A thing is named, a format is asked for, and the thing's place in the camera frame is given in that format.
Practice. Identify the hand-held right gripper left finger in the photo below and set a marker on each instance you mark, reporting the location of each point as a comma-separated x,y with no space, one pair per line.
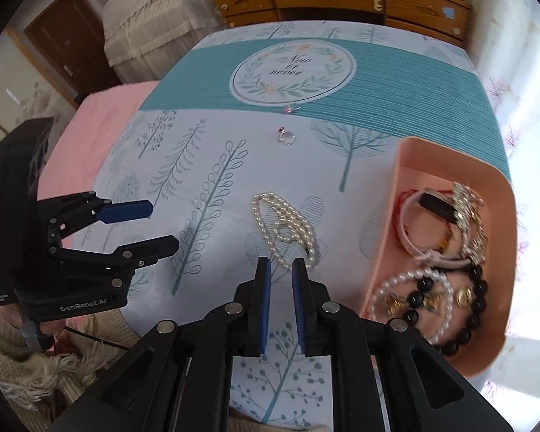
264,306

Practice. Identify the pink box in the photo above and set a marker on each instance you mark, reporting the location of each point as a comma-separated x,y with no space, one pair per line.
414,162

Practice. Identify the gold hair comb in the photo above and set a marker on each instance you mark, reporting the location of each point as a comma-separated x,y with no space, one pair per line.
470,225

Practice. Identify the lace covered furniture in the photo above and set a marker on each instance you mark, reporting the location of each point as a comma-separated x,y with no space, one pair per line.
162,22

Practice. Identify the tree print tablecloth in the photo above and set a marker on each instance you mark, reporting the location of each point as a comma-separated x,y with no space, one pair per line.
184,99

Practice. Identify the gold round pendant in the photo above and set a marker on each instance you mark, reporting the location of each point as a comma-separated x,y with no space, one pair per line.
463,297

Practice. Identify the person's cream knit sweater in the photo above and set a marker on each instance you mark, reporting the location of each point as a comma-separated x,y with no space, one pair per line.
18,369

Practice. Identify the pink smart band watch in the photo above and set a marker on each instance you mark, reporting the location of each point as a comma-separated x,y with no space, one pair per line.
436,204

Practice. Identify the blue sticker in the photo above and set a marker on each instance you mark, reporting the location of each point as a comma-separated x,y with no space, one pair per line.
448,12

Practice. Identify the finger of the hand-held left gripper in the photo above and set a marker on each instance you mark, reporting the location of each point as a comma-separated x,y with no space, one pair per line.
153,249
126,211

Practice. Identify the brown door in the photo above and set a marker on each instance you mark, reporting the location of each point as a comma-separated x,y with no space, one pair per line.
63,45

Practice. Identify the white leaf print curtain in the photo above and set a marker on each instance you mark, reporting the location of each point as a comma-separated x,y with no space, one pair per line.
513,99

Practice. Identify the pink blanket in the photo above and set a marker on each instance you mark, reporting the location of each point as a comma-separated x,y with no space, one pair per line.
94,135

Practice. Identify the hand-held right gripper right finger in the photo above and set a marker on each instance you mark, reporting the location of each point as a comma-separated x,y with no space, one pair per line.
299,306

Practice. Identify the cream teal drawer hook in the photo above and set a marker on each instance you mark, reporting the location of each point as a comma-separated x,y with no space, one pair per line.
377,2

